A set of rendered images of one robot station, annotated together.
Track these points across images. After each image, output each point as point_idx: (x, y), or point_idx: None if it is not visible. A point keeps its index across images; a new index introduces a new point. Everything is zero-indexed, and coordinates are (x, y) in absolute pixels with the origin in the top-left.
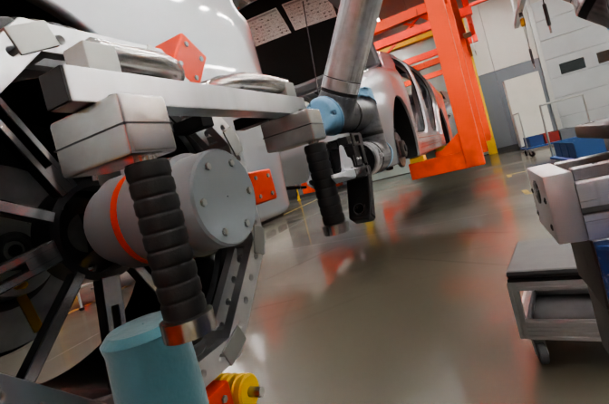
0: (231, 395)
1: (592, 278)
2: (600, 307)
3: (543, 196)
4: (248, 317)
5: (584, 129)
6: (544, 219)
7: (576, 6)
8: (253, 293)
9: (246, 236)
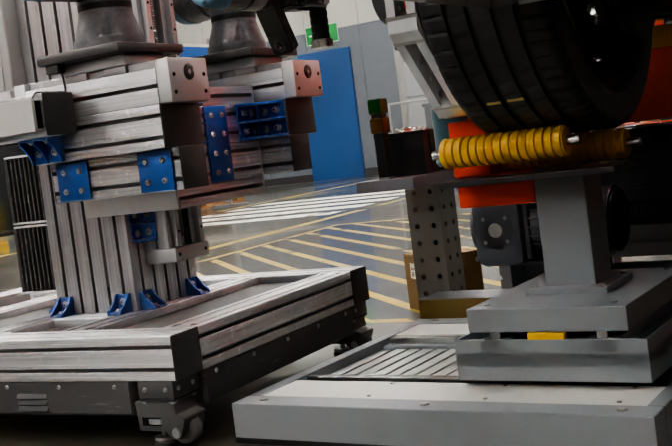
0: (449, 135)
1: (190, 132)
2: (194, 150)
3: (200, 71)
4: (425, 95)
5: (136, 44)
6: (189, 92)
7: None
8: (415, 78)
9: (384, 23)
